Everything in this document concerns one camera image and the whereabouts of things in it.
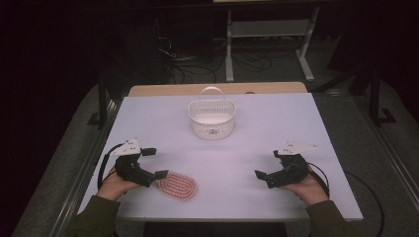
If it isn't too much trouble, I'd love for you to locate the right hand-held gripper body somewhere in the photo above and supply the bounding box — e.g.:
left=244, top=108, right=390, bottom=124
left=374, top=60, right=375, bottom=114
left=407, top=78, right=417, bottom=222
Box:
left=266, top=141, right=319, bottom=190

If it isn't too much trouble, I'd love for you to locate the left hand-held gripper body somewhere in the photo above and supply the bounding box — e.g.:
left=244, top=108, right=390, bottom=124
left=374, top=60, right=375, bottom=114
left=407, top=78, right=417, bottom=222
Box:
left=110, top=138, right=156, bottom=189

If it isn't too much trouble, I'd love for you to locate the red white striped oval pad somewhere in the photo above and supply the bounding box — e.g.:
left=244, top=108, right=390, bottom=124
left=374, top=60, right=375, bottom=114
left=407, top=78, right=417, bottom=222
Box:
left=157, top=171, right=198, bottom=202

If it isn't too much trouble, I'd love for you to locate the white plastic basket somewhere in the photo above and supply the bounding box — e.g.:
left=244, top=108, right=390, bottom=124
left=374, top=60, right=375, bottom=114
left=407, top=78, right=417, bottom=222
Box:
left=188, top=86, right=237, bottom=141

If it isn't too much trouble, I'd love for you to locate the person's left hand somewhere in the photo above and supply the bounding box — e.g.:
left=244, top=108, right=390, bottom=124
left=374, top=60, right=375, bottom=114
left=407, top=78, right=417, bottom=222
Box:
left=97, top=167, right=142, bottom=201

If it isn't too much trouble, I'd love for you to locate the person's right hand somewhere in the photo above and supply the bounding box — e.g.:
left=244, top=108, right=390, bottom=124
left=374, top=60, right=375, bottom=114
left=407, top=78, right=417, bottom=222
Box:
left=283, top=164, right=330, bottom=206

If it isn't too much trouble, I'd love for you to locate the black metal stand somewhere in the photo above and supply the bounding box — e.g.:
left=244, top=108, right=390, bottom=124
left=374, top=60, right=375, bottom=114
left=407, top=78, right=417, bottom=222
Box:
left=87, top=75, right=110, bottom=130
left=369, top=65, right=398, bottom=127

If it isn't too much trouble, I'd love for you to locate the light wooden table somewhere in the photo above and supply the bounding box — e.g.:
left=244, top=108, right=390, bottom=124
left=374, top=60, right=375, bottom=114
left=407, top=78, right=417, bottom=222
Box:
left=127, top=82, right=308, bottom=98

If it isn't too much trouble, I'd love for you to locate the white metal stand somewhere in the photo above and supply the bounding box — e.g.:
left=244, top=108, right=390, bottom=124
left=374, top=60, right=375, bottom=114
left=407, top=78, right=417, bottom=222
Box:
left=225, top=6, right=320, bottom=83

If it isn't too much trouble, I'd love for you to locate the left hand-held gripper cable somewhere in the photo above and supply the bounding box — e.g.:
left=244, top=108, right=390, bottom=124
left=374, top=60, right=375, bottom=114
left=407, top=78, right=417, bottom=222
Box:
left=97, top=143, right=125, bottom=192

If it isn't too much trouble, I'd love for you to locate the hand-held gripper cable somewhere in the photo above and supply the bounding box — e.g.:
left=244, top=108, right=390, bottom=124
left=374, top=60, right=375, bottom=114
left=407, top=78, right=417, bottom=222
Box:
left=305, top=161, right=385, bottom=237
left=97, top=143, right=125, bottom=192

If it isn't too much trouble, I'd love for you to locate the aluminium rail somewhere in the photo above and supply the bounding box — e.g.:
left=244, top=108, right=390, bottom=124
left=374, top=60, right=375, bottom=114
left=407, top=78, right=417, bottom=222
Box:
left=48, top=98, right=121, bottom=237
left=355, top=98, right=419, bottom=206

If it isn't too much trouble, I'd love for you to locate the tangle of floor cables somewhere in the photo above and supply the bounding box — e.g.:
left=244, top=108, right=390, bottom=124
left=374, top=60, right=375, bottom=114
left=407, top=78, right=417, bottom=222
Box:
left=154, top=36, right=275, bottom=85

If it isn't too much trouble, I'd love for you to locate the right hand-held gripper cable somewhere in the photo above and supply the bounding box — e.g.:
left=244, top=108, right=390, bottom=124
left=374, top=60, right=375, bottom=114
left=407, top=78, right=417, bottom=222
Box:
left=305, top=161, right=385, bottom=237

